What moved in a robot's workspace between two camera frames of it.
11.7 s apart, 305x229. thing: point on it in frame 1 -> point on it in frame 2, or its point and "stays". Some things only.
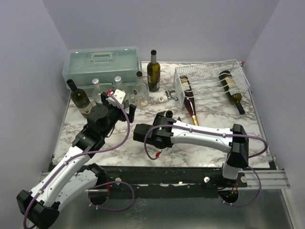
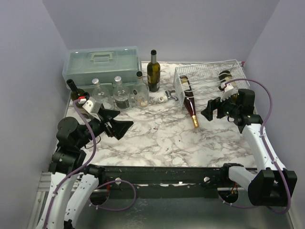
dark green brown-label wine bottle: x=153 y=73 stays
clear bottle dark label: x=118 y=85 stays
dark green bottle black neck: x=79 y=99 stays
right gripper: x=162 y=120 -> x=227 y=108
